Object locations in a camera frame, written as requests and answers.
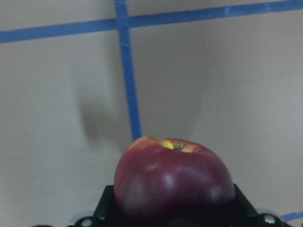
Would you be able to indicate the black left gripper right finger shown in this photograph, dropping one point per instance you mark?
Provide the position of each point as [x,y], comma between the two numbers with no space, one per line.
[243,208]

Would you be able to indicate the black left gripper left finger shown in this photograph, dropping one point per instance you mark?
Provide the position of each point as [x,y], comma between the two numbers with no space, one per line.
[107,208]

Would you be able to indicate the dark red apple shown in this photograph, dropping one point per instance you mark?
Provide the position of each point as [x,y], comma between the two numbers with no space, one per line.
[155,177]

